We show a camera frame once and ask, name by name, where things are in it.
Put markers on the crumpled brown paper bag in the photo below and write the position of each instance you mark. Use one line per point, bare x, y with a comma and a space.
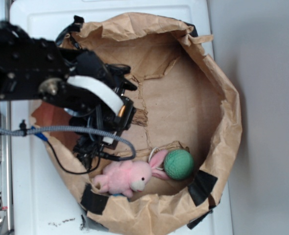
191, 105

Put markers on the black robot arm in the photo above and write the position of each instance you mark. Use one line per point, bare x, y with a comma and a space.
39, 69

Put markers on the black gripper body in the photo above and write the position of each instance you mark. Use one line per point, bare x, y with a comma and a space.
111, 113

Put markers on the aluminium frame rail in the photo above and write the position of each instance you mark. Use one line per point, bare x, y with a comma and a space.
6, 199

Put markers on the pink plush bunny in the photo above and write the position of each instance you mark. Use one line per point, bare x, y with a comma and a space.
127, 177

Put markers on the brown wood chip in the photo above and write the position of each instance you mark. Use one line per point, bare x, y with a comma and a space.
140, 118

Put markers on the green textured ball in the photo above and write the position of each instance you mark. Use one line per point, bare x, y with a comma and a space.
178, 164

